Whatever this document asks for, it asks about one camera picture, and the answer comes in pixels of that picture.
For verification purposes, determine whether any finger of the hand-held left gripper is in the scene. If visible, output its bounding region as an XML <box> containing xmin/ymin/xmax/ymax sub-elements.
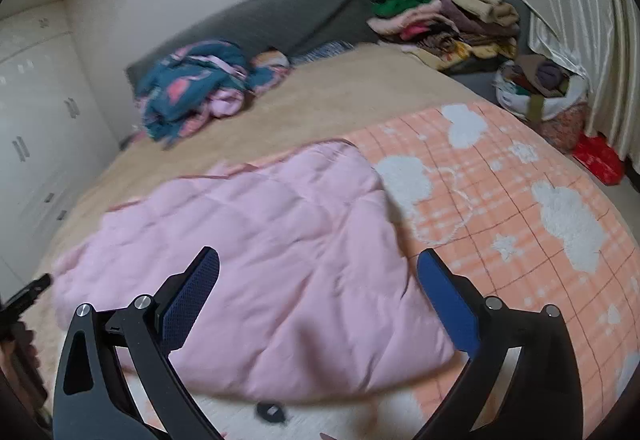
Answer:
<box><xmin>0</xmin><ymin>272</ymin><xmax>53</xmax><ymax>338</ymax></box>

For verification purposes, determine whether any white bag of clothes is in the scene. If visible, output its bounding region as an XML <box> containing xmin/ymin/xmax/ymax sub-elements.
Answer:
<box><xmin>495</xmin><ymin>52</ymin><xmax>591</xmax><ymax>123</ymax></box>

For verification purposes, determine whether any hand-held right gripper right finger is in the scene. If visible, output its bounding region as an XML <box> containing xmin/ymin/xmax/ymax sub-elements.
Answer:
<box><xmin>412</xmin><ymin>248</ymin><xmax>583</xmax><ymax>440</ymax></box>

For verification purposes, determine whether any orange plaid cloud-print blanket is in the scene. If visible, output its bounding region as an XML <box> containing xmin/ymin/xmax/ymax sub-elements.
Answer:
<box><xmin>115</xmin><ymin>100</ymin><xmax>636</xmax><ymax>440</ymax></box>

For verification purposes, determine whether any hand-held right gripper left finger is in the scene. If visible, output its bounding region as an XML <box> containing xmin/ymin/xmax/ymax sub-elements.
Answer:
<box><xmin>52</xmin><ymin>246</ymin><xmax>221</xmax><ymax>440</ymax></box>

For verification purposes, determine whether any small patterned pillow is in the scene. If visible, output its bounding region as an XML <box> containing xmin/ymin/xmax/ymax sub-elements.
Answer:
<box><xmin>250</xmin><ymin>49</ymin><xmax>292</xmax><ymax>72</ymax></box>

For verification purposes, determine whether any grey headboard cushion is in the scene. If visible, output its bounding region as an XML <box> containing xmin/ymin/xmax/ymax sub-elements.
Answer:
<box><xmin>125</xmin><ymin>0</ymin><xmax>381</xmax><ymax>86</ymax></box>

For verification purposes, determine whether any beige fleece blanket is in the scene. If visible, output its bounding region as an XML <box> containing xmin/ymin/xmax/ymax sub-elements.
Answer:
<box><xmin>20</xmin><ymin>42</ymin><xmax>496</xmax><ymax>396</ymax></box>

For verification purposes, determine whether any striped dark cloth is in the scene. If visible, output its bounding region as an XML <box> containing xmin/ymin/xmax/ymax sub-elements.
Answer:
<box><xmin>290</xmin><ymin>41</ymin><xmax>353</xmax><ymax>67</ymax></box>

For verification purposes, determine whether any pink quilted jacket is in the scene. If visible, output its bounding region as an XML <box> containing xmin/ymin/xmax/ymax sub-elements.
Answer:
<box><xmin>50</xmin><ymin>140</ymin><xmax>458</xmax><ymax>403</ymax></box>

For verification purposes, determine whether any red bag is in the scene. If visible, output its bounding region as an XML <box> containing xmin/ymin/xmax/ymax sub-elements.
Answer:
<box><xmin>570</xmin><ymin>132</ymin><xmax>626</xmax><ymax>186</ymax></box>

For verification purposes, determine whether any teal patterned garment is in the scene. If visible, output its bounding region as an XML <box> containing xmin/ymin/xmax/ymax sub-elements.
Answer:
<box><xmin>134</xmin><ymin>39</ymin><xmax>291</xmax><ymax>151</ymax></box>

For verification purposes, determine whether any pile of folded clothes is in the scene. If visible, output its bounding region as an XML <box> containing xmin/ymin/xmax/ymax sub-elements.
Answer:
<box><xmin>367</xmin><ymin>0</ymin><xmax>523</xmax><ymax>73</ymax></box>

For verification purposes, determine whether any floral fabric bag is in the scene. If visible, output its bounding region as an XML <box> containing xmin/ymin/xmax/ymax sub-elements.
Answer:
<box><xmin>542</xmin><ymin>102</ymin><xmax>592</xmax><ymax>154</ymax></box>

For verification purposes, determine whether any white wardrobe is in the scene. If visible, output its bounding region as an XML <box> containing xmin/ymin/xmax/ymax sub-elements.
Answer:
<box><xmin>0</xmin><ymin>2</ymin><xmax>121</xmax><ymax>271</ymax></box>

